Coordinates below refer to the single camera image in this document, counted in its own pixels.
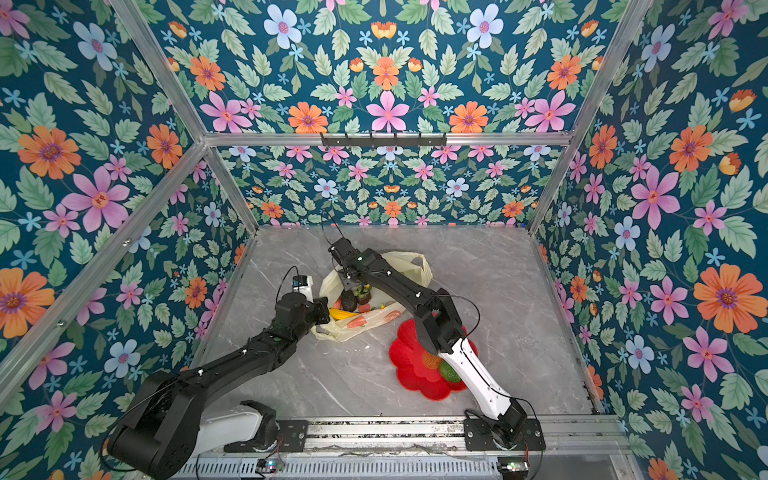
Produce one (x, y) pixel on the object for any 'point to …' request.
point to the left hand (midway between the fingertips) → (331, 291)
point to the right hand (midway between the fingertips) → (355, 272)
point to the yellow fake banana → (337, 314)
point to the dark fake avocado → (349, 300)
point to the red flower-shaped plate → (417, 366)
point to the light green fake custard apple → (448, 373)
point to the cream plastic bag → (385, 306)
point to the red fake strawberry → (364, 308)
